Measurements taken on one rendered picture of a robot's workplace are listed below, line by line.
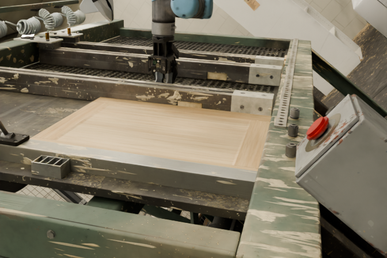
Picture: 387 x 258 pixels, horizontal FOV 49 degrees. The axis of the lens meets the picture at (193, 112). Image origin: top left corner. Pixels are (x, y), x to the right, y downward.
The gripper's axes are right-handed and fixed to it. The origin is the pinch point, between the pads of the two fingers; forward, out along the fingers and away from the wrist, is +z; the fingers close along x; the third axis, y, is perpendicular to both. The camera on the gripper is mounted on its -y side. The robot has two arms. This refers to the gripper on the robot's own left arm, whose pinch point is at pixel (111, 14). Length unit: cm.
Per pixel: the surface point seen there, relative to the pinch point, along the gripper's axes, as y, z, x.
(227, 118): -2.3, 39.5, -29.5
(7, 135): 30.5, 14.0, 13.9
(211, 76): 17, 35, -78
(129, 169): 4.6, 30.3, 13.6
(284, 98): -16, 44, -45
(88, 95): 41, 18, -32
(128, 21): 305, -12, -548
